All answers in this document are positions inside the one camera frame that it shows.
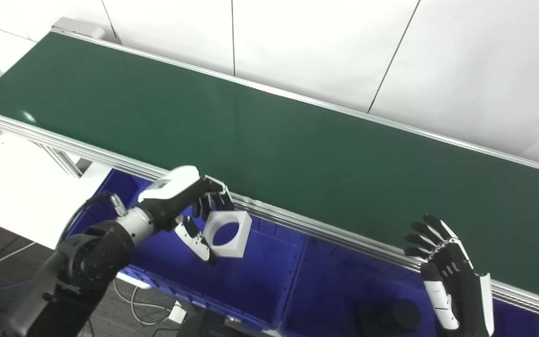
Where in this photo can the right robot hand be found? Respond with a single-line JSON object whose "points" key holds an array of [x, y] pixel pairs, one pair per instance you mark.
{"points": [[461, 290]]}

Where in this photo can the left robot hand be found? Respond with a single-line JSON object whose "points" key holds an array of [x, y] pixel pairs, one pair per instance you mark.
{"points": [[171, 192]]}

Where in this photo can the white square part round hole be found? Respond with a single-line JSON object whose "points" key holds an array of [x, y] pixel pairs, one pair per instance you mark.
{"points": [[241, 234]]}

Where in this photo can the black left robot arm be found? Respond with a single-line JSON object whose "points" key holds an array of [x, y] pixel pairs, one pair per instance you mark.
{"points": [[87, 262]]}

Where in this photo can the green conveyor belt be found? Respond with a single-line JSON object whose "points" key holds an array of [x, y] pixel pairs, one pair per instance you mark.
{"points": [[110, 159], [297, 164]]}

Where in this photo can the aluminium conveyor leg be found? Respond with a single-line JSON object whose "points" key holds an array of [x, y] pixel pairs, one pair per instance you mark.
{"points": [[63, 161]]}

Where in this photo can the blue plastic bin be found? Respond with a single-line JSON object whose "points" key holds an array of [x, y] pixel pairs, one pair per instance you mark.
{"points": [[344, 281], [251, 285]]}

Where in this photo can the grey conveyor end housing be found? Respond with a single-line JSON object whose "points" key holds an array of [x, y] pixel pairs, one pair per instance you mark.
{"points": [[77, 28]]}

